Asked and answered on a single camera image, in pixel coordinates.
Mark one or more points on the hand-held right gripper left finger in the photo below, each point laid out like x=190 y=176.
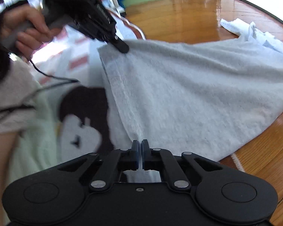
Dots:
x=135 y=155

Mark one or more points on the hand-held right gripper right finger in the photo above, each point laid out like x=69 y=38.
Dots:
x=146 y=155

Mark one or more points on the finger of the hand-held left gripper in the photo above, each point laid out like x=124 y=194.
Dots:
x=121 y=46

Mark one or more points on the person's left hand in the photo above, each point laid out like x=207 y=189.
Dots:
x=26 y=16

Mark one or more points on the checkered rug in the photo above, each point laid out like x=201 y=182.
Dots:
x=85 y=51

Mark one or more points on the light green garment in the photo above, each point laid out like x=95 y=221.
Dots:
x=37 y=127

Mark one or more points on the person's beige garment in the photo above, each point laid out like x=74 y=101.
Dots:
x=9 y=94

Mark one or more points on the white cloth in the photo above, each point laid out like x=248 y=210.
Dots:
x=254 y=33

